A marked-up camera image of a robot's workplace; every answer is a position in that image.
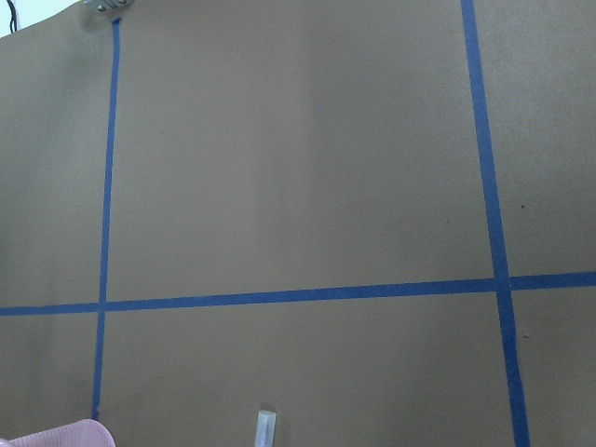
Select brown paper table mat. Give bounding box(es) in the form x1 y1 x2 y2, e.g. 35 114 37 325
1 1 595 446

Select purple highlighter pen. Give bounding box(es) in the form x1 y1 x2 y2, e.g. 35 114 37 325
254 410 277 447

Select aluminium frame post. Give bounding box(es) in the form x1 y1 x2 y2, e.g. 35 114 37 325
83 0 134 13

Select pink mesh pen holder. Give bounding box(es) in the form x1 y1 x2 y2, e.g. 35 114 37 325
1 419 115 447

